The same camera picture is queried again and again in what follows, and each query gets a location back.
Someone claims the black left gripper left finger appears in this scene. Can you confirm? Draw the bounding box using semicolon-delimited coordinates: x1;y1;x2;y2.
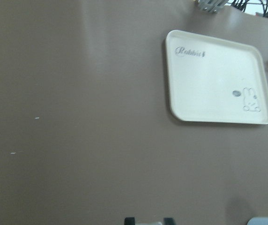
124;217;135;225

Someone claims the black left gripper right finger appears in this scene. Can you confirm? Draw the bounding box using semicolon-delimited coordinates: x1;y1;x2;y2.
164;217;175;225

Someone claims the light blue plastic cup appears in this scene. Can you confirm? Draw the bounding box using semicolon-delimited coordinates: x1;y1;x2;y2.
247;217;268;225

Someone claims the cream rabbit tray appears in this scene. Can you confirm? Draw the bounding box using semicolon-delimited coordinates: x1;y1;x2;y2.
165;30;268;125

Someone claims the aluminium frame post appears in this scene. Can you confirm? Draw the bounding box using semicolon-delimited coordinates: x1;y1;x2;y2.
196;0;228;13

